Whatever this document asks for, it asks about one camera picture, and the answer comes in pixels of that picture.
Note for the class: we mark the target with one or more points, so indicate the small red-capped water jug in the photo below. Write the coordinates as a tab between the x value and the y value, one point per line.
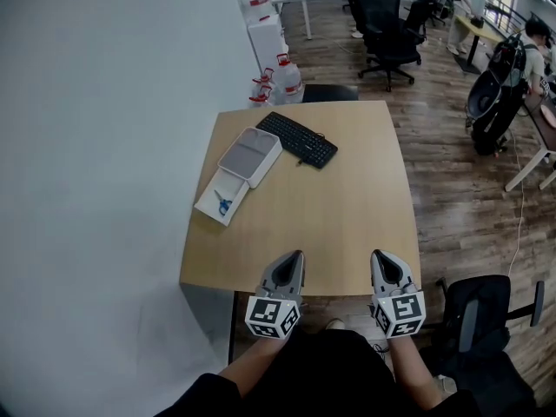
260	98
264	80

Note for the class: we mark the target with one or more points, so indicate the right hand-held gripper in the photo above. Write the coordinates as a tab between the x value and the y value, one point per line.
404	315

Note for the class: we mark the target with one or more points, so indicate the pink plate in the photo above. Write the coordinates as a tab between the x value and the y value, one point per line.
549	114

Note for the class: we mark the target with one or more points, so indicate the black armrest office chair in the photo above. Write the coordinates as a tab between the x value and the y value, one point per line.
482	332

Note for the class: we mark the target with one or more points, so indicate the person's black clothing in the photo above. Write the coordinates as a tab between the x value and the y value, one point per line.
326	376

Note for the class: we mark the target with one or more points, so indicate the light wooden table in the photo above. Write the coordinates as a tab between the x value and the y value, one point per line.
326	224

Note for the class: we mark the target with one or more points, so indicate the small black box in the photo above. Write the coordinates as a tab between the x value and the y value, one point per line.
477	22

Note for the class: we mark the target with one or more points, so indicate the person's left forearm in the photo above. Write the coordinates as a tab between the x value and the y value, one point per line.
256	359

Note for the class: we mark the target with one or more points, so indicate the white desk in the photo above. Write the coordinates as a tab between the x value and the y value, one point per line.
295	0

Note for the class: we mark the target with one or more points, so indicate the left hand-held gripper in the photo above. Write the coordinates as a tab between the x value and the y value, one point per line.
269	315

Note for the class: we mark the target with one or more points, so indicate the large red-capped water jug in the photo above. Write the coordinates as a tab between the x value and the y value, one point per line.
289	81

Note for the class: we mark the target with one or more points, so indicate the dark brown desk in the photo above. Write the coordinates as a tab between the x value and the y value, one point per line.
545	141

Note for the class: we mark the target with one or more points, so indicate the person's right forearm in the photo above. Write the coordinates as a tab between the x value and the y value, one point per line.
410	372

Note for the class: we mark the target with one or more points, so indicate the black computer keyboard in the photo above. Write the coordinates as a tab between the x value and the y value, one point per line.
299	139

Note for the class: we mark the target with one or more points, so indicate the white drawer box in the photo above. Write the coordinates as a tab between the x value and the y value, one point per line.
249	156

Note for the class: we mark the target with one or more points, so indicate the black metal railing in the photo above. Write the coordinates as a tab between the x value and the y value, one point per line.
521	15

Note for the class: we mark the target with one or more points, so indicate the white carton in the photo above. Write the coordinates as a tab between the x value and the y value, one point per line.
265	44

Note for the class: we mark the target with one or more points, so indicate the yellow desk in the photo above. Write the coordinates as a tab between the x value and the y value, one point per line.
475	31

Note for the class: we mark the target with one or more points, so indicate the person's white shoe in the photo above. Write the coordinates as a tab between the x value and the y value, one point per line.
335	324

